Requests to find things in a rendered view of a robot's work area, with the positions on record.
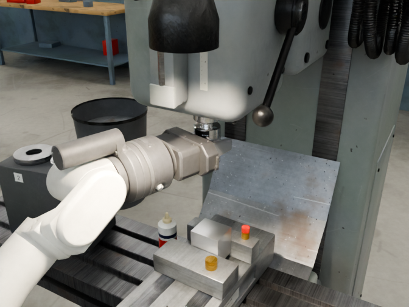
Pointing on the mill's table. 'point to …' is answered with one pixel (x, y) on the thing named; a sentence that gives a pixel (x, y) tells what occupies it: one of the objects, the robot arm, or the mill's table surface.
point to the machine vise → (247, 250)
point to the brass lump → (211, 263)
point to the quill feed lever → (292, 17)
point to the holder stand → (31, 186)
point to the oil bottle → (167, 229)
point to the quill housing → (215, 60)
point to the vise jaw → (195, 268)
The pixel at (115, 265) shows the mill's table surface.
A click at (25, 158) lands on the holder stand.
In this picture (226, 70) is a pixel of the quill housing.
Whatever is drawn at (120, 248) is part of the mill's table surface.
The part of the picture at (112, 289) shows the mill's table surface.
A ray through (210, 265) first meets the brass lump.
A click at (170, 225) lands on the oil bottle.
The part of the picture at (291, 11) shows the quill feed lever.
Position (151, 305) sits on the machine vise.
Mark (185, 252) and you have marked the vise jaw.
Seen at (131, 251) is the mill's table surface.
